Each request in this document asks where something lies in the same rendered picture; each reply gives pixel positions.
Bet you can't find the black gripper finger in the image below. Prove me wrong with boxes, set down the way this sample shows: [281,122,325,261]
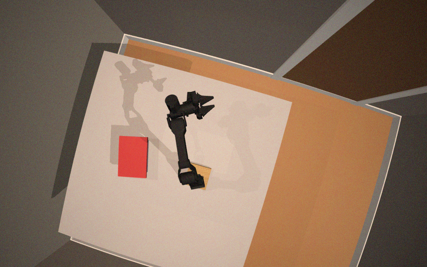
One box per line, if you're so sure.
[197,93,214,106]
[200,105,215,117]

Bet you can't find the red lid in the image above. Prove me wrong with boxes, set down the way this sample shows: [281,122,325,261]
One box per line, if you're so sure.
[118,136,148,178]

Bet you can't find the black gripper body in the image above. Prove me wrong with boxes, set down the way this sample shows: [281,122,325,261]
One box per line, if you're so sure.
[181,91,203,120]

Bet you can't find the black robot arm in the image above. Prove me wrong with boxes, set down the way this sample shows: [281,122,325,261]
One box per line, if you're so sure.
[165,95,205,189]

